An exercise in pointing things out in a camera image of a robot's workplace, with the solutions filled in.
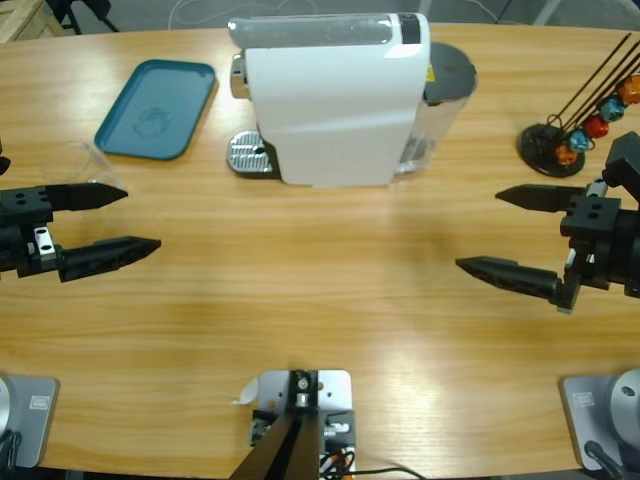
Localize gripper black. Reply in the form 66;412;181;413
454;178;640;315
0;182;162;284

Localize clear drinking glass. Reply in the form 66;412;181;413
39;140;126;192

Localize orange coffee capsule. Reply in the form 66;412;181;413
616;74;640;106
553;144;580;167

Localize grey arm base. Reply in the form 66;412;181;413
558;368;640;474
0;374;61;471

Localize blue coffee capsule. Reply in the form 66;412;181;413
598;97;629;123
568;128;595;154

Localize red coffee capsule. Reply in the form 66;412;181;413
582;114;611;140

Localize white capsule coffee machine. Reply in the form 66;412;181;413
227;12;432;190

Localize black capsule holder with rods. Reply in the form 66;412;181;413
517;32;640;179

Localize teal plastic tray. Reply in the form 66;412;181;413
93;58;220;162

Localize drip tray with metal grate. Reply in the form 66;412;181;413
227;129;279;177

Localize clear water tank dark lid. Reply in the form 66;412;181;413
394;42;479;176

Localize black chair legs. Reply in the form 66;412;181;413
47;0;121;35

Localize grey metal leg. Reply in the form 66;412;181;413
532;0;562;26

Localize white tape label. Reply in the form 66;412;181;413
229;377;260;406

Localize black base cable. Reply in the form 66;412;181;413
0;430;24;471
583;439;629;480

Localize white mount block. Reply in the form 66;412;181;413
248;368;357;451

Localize thin black cable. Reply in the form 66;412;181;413
349;466;426;480

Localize orange wires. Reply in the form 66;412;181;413
319;447;357;474

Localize black mount post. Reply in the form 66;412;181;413
228;369;321;480

